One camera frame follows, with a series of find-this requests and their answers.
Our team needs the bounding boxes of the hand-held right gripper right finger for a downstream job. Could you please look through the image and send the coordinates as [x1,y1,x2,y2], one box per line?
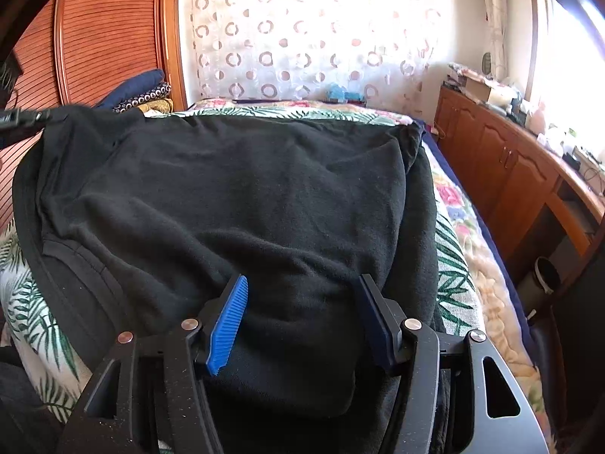
[357,274,549,454]

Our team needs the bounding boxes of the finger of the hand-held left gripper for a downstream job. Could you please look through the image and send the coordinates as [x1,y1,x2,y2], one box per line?
[0,109,52,129]

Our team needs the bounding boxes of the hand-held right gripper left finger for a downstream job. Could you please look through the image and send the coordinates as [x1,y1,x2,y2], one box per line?
[57,275,249,454]

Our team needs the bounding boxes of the black printed t-shirt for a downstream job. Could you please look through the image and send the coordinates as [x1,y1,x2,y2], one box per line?
[12,104,447,454]

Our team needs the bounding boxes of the palm leaf printed sheet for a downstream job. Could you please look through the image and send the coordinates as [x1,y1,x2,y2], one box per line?
[0,104,484,429]

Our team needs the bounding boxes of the wooden headboard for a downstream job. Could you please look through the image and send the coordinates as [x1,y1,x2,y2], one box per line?
[0,0,190,232]

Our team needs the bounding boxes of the floral bedspread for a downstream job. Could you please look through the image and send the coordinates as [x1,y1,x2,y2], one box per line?
[189,97,554,440]

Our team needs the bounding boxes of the yellow floral folded cloth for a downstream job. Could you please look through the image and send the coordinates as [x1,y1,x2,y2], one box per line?
[141,98,175,117]

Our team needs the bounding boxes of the round trash bin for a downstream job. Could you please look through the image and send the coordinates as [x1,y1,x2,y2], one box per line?
[517,256,562,311]

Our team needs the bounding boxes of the wooden cabinet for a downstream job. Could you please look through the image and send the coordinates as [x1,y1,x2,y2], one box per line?
[432,82,605,294]

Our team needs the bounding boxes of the turquoise packet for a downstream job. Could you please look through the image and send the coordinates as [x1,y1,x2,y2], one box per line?
[325,84,368,104]

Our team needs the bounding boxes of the cardboard box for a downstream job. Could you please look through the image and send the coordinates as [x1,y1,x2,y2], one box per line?
[465,76,503,101]

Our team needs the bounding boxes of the sheer circle-patterned curtain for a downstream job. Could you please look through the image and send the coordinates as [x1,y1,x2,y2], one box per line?
[180,0,492,105]

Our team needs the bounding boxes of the patterned side curtain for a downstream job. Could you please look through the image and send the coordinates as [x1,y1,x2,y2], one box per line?
[476,0,510,81]

